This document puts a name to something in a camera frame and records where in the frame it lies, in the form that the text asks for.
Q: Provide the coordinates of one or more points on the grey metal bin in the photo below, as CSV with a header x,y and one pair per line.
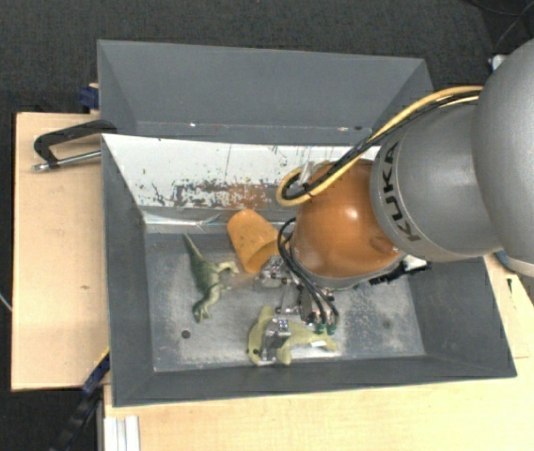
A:
x,y
229,346

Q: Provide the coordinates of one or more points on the black cylinder on white bracket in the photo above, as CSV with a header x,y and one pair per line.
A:
x,y
389,274

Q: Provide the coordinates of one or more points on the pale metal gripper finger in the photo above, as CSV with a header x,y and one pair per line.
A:
x,y
274,275
278,328

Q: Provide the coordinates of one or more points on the pale yellow toy animal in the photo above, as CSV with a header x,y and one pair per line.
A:
x,y
302,338

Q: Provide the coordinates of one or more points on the orange plastic cup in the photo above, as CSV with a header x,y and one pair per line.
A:
x,y
250,235

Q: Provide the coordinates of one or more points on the green toy dinosaur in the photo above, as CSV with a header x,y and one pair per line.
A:
x,y
208,275

